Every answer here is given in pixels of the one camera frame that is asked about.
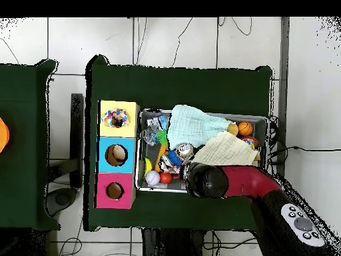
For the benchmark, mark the cream waffle cloth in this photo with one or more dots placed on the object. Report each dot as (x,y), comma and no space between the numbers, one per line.
(226,152)

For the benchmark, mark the colourful dotted cloth bag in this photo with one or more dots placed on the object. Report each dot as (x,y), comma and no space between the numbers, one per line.
(109,118)
(250,141)

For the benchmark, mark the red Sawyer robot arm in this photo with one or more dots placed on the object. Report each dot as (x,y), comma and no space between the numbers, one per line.
(253,181)

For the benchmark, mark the wooden box with three holes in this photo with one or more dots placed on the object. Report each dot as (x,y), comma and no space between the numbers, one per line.
(125,162)

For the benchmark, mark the orange toy carrot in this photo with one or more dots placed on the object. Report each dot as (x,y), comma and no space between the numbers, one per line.
(161,153)

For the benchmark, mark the crushed silver can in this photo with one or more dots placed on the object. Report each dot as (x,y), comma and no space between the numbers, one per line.
(184,150)

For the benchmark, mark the blue fluffy cloth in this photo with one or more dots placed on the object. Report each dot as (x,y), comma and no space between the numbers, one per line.
(174,158)

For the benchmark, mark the clear crushed bottle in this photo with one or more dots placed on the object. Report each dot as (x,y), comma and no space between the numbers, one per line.
(150,136)

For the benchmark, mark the crushed bottle with blue label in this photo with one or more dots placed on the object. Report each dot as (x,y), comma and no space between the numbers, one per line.
(163,122)

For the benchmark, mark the mint waffle cloth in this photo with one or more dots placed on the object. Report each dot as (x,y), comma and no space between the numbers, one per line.
(191,128)

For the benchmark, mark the yellow foam banana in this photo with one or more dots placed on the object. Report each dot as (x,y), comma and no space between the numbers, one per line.
(147,166)

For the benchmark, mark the small red ball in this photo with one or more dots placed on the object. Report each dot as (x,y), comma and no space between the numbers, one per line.
(165,178)

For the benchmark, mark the white baseball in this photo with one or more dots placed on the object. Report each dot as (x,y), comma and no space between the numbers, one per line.
(152,178)

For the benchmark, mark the dark green table cloth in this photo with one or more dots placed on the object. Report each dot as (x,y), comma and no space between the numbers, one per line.
(21,133)
(186,88)

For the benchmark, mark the peach foam ball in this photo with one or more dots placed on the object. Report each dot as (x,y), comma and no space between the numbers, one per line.
(233,129)

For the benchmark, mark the small orange basketball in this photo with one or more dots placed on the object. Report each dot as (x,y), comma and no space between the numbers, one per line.
(245,128)

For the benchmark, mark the black upright panel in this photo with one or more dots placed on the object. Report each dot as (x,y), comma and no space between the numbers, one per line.
(77,120)

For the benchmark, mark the grey round stand base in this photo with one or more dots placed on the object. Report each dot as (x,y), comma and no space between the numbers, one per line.
(62,198)

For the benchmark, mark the orange object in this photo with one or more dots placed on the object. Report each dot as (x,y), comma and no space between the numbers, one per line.
(4,136)

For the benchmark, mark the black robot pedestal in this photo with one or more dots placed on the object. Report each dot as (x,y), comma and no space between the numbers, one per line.
(173,245)

